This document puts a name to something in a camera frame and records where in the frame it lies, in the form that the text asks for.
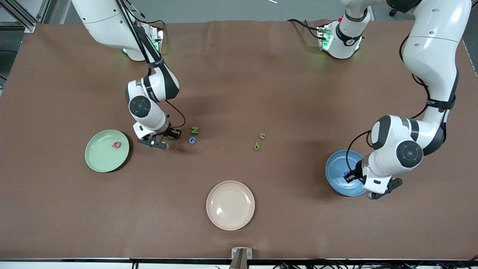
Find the light green plate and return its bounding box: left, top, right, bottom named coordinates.
left=85, top=129, right=130, bottom=173

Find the black cable bundle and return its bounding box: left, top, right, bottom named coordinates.
left=273, top=260, right=478, bottom=269

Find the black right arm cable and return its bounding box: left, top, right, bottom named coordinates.
left=118, top=0, right=186, bottom=129

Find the silver arm base connector block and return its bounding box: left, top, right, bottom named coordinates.
left=317, top=24, right=333, bottom=51
left=148, top=25, right=165, bottom=53

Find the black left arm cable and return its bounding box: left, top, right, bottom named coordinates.
left=345, top=34, right=458, bottom=172

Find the beige plate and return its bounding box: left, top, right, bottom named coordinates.
left=206, top=180, right=255, bottom=231

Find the brown table cover mat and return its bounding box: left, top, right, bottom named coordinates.
left=0, top=19, right=478, bottom=260

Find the blue plate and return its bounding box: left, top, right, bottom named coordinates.
left=325, top=150, right=373, bottom=197

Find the silver camera mount bracket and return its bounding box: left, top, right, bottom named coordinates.
left=231, top=247, right=252, bottom=269

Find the black arm base cable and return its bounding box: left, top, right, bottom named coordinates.
left=287, top=19, right=325, bottom=40
left=134, top=11, right=165, bottom=32

